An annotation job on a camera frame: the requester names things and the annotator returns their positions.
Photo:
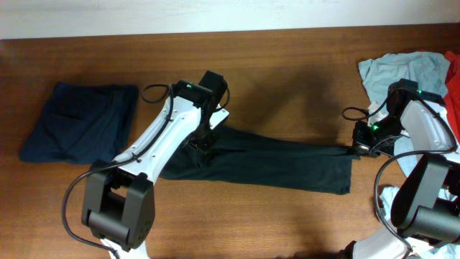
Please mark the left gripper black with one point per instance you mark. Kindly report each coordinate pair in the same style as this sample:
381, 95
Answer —
206, 142

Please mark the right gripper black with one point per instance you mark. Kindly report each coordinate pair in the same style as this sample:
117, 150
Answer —
361, 143

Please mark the black t-shirt white logo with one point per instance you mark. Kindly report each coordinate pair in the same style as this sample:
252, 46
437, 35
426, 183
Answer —
246, 158

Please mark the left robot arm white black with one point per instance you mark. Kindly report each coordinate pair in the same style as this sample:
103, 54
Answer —
119, 199

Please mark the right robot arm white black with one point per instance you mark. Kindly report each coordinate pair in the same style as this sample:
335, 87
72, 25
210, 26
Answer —
416, 125

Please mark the red garment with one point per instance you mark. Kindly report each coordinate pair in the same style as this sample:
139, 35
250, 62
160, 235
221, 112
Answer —
441, 76

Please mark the light grey-blue t-shirt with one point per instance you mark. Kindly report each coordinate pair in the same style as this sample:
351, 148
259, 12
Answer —
376, 76

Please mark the folded navy blue garment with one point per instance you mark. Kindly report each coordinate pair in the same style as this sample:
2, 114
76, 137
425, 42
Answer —
82, 124

